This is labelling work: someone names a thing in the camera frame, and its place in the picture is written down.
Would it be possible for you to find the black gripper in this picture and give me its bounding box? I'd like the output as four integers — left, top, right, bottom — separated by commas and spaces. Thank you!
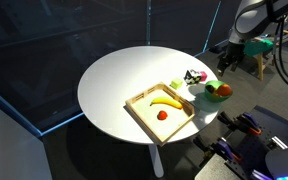
216, 41, 247, 77

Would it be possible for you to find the orange fruit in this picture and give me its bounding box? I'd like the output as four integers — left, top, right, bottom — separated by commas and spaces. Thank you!
216, 83, 234, 98

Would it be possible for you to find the green translucent bowl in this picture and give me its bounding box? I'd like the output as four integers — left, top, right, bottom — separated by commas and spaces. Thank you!
204, 79, 234, 103

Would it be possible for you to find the light wooden tray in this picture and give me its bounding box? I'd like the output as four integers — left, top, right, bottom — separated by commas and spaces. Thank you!
124, 81, 197, 147

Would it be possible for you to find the pink cube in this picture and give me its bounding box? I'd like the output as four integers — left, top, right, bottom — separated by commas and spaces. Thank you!
199, 70, 208, 83

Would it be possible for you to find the wooden chair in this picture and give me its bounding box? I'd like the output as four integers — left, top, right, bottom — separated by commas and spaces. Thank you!
247, 28, 288, 82

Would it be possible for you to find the black and white checkered cube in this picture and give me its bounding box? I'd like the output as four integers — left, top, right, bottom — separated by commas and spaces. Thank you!
183, 68, 203, 85

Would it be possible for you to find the lime green cube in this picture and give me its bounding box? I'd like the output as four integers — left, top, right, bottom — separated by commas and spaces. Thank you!
169, 77, 184, 91

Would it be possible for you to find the purple spring clamp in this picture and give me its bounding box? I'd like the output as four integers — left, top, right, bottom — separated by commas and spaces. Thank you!
193, 134, 245, 165
216, 111, 263, 136

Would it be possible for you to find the yellow banana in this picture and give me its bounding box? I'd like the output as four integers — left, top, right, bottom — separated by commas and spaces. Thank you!
149, 95, 184, 110

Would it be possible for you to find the small red tomato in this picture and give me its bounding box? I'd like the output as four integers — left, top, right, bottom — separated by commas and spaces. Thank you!
156, 110, 169, 121

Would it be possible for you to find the black perforated breadboard table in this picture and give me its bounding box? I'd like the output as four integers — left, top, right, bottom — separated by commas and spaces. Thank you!
193, 104, 288, 180

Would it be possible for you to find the round white table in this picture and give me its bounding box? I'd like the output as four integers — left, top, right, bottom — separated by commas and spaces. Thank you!
0, 0, 232, 138

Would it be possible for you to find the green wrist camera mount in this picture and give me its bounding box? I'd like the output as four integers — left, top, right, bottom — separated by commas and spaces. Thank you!
243, 37, 275, 57

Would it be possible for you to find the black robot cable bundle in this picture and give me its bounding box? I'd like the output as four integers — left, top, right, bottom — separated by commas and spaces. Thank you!
271, 0, 288, 97

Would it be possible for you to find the silver aluminium rail end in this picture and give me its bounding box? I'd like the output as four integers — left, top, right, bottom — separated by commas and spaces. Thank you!
270, 135, 288, 150

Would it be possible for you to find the white table pedestal base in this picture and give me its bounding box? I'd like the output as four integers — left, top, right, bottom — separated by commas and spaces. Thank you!
147, 143, 165, 179

